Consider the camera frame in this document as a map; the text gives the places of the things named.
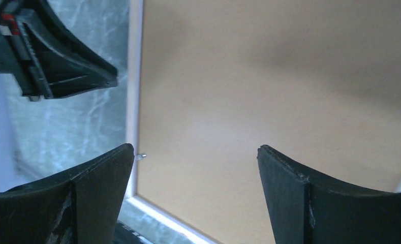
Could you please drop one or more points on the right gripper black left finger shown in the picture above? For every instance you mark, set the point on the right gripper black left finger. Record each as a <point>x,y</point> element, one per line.
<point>77,205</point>

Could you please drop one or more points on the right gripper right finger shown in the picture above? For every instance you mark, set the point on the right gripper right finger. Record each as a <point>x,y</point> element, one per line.
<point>308,206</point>

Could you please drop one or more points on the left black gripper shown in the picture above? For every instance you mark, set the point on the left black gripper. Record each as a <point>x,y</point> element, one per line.
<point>37,41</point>

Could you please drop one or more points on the metal frame tab clip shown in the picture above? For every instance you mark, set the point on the metal frame tab clip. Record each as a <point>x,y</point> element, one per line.
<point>140,156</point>

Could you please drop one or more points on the wooden picture frame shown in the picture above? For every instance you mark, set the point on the wooden picture frame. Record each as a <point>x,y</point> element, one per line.
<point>134,84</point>

